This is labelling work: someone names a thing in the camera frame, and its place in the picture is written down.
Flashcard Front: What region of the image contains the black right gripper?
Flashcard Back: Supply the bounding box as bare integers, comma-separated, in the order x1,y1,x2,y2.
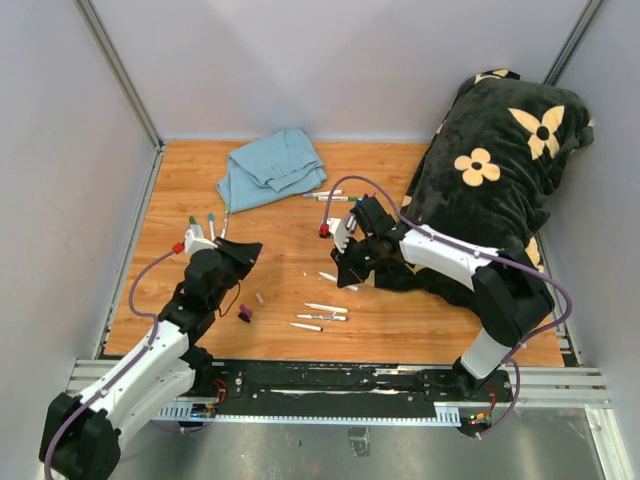
330,234,380,287

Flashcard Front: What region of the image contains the blue cap marker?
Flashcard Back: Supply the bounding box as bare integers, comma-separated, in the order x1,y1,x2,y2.
347,214,358,234

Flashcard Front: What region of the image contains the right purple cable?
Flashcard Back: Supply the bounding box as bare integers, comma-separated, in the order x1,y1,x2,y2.
319,174,574,441

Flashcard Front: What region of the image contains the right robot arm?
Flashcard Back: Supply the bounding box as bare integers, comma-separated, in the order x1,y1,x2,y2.
319,197,555,400

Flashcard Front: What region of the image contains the black pen cap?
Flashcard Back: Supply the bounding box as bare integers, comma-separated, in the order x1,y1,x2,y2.
238,312,251,324

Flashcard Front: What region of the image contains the peach cap marker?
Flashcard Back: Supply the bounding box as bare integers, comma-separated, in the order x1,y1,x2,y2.
303,303,349,314

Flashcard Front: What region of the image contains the lilac cap marker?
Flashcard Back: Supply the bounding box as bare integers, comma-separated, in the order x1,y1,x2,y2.
302,189,343,199

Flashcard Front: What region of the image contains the dark blue marker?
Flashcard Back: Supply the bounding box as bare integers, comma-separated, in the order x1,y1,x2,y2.
355,194,369,206

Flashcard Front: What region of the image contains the purple pen cap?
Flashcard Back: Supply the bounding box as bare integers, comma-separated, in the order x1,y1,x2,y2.
239,304,253,318

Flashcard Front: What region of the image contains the left corner metal post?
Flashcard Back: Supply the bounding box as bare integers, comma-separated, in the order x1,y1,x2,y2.
72,0,164,151

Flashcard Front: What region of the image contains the light blue folded cloth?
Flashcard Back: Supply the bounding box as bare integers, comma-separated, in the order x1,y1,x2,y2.
216,129,327,213

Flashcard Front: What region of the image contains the purple cap marker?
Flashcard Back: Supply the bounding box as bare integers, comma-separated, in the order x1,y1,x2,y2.
295,314,349,322

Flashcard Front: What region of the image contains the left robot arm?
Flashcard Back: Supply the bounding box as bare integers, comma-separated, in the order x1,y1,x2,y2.
39,238,263,479

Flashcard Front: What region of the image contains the black floral plush blanket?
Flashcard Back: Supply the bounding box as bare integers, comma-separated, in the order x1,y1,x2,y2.
369,68,596,321

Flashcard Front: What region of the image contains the pink cap marker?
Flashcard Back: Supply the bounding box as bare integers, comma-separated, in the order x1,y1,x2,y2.
318,271,359,292

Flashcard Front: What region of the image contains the corner metal post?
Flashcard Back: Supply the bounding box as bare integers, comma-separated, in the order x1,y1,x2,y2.
543,0,608,86
72,0,164,151

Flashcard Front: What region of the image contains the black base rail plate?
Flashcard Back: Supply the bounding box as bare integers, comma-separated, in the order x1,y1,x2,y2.
188,360,513,419

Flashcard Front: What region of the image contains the aluminium frame rail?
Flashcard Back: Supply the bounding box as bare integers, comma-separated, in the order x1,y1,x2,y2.
520,367,609,404

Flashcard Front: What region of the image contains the right corner metal post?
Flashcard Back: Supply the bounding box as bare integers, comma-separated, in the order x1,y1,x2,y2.
543,0,608,86

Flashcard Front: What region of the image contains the black marker without cap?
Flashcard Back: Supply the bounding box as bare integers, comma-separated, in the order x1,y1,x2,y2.
289,322,323,332

